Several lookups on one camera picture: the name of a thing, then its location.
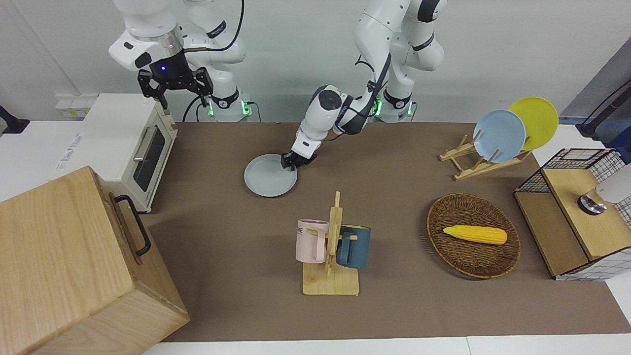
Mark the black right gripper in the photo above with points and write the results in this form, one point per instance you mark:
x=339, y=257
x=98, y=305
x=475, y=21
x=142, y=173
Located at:
x=170, y=71

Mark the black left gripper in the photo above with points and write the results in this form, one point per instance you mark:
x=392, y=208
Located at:
x=304, y=157

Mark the gray round plate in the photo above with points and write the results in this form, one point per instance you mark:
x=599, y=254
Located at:
x=266, y=180

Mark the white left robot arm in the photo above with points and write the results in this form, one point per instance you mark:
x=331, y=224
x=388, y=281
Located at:
x=379, y=34

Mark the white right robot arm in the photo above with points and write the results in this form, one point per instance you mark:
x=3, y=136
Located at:
x=148, y=19

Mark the wooden plate rack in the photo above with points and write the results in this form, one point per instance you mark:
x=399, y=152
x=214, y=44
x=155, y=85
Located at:
x=473, y=170

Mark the light blue plate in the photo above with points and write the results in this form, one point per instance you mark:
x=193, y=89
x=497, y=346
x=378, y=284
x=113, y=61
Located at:
x=500, y=135

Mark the yellow plate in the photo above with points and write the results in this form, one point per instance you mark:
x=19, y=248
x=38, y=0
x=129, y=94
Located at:
x=540, y=118

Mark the pink mug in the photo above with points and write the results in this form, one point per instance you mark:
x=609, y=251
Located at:
x=309, y=241

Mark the white toaster oven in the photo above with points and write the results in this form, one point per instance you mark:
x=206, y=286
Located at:
x=113, y=143

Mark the dark blue mug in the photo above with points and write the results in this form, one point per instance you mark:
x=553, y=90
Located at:
x=356, y=246

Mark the wooden mug rack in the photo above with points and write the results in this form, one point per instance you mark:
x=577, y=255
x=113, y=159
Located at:
x=333, y=276

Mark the brown table mat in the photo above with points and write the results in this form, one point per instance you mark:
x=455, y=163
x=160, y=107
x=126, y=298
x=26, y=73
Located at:
x=394, y=310

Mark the yellow corn cob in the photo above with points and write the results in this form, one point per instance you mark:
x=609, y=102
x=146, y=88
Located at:
x=475, y=234

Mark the brown wicker basket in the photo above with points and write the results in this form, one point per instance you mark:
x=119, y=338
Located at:
x=468, y=259

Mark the large wooden box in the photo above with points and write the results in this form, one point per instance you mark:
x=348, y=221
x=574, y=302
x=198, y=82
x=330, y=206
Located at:
x=64, y=266

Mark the white cylinder bottle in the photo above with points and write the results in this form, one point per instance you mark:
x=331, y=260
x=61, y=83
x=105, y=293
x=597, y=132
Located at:
x=609, y=192

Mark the dark tripod pole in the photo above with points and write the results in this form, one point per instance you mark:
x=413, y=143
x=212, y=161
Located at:
x=606, y=111

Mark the white wall power strip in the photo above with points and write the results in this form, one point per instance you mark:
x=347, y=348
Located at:
x=74, y=106

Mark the black camera clamp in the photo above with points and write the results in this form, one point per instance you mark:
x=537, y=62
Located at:
x=12, y=123

